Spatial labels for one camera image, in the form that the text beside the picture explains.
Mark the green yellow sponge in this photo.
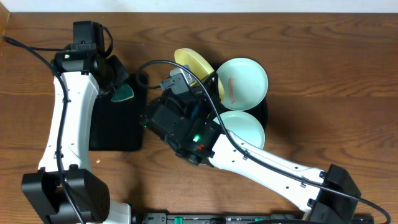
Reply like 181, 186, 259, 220
111, 83, 134, 102

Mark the light blue plate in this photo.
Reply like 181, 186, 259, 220
220, 111, 266, 149
216, 58, 269, 111

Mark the yellow plate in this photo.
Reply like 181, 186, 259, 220
174, 47, 226, 102

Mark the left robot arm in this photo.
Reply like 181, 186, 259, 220
22, 44, 133, 223

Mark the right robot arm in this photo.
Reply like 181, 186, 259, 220
141, 74, 361, 223

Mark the black rectangular tray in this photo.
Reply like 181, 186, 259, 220
89, 74, 147, 151

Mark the black round tray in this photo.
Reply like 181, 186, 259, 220
205, 62, 269, 131

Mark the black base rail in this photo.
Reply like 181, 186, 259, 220
136, 211, 376, 224

